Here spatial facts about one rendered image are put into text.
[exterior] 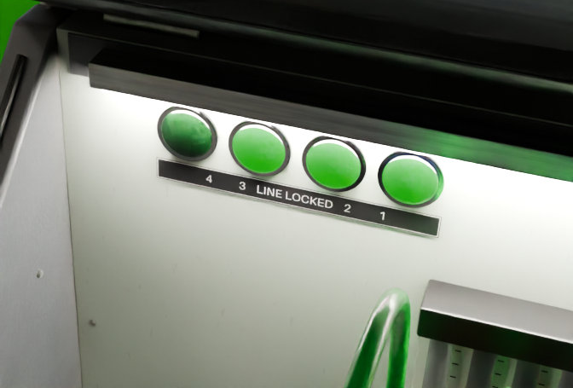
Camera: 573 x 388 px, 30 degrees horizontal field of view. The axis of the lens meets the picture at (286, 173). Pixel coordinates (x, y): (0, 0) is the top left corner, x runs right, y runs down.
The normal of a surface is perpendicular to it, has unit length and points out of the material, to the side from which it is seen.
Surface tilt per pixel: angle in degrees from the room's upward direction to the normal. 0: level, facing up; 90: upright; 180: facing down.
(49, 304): 90
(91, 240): 90
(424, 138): 90
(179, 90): 90
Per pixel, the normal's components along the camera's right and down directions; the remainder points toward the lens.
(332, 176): -0.26, 0.60
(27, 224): 0.96, 0.20
